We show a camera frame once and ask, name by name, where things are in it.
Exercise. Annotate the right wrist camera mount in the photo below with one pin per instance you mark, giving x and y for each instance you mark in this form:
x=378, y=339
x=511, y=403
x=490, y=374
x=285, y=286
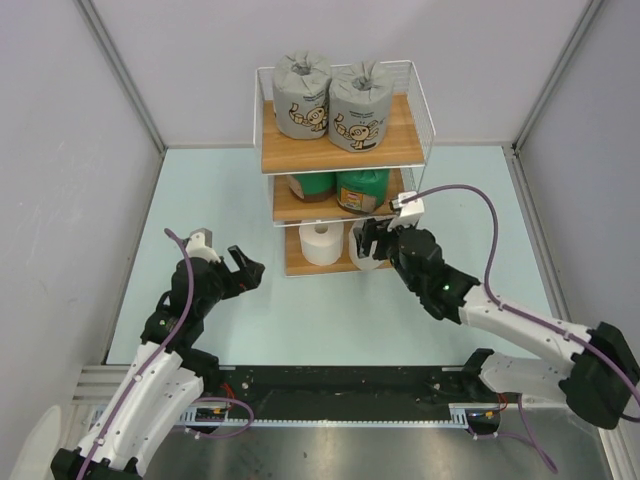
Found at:
x=408, y=208

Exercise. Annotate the green paper roll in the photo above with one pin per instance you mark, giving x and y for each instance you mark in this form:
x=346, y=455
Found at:
x=312, y=187
x=362, y=191

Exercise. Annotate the white object bottom left corner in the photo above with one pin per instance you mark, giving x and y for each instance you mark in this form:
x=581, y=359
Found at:
x=39, y=448

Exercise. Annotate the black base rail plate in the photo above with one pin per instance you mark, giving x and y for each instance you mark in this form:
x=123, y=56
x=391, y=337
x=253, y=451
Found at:
x=374, y=396

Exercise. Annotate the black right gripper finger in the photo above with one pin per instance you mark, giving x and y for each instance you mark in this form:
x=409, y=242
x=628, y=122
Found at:
x=376, y=227
x=365, y=247

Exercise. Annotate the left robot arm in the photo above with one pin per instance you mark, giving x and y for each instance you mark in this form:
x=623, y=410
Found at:
x=167, y=374

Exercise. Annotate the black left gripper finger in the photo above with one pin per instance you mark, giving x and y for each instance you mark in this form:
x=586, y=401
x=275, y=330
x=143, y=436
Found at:
x=251, y=275
x=241, y=260

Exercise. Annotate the plain white paper roll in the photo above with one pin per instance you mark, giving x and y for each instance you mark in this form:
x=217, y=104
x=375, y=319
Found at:
x=321, y=244

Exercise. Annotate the white wire three-tier shelf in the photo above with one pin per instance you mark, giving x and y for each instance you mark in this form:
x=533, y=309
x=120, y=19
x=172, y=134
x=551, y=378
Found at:
x=406, y=146

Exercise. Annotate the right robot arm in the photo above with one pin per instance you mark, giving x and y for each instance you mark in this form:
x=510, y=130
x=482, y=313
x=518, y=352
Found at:
x=590, y=370

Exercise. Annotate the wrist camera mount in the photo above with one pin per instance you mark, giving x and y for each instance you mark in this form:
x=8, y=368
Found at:
x=199, y=244
x=408, y=208

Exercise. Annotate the grey paper roll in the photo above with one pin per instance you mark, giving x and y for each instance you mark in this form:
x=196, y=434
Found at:
x=300, y=87
x=360, y=100

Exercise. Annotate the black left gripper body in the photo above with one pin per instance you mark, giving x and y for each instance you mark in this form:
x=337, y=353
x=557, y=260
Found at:
x=231, y=278

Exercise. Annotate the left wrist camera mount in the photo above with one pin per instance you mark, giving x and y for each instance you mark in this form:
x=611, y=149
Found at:
x=199, y=244

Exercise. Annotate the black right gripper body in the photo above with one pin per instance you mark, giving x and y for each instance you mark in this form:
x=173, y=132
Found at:
x=385, y=243

